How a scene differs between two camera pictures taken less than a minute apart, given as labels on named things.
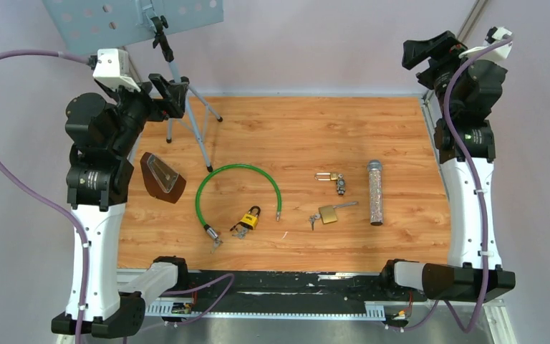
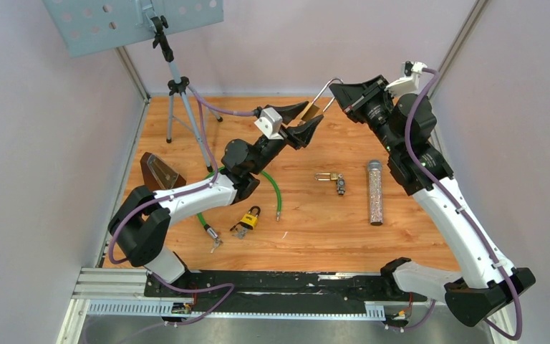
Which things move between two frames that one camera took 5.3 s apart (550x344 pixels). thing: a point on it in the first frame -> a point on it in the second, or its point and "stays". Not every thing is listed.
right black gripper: x=442 y=49 -> x=346 y=94
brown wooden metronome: x=161 y=183 stays
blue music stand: x=91 y=25 stays
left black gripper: x=172 y=104 -> x=298 y=136
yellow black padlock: x=249 y=220 stays
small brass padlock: x=326 y=176 stays
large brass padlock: x=327 y=213 -> x=312 y=108
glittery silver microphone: x=376 y=192 stays
